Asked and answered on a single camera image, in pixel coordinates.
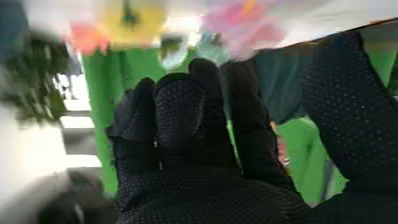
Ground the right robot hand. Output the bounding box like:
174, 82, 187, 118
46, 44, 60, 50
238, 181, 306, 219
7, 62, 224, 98
105, 30, 398, 224

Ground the person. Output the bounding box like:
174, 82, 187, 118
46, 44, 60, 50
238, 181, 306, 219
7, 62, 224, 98
254, 46, 322, 168

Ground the orange flower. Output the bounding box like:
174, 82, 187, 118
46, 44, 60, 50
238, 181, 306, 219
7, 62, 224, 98
66, 21, 112, 56

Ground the yellow flower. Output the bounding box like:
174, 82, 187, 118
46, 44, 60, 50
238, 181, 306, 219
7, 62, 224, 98
96, 0, 172, 48

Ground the pink flower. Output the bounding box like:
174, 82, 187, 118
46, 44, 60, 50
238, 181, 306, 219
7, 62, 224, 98
199, 0, 288, 62

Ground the white sheet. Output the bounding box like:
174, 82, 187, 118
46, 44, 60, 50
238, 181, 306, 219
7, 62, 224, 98
158, 0, 398, 48

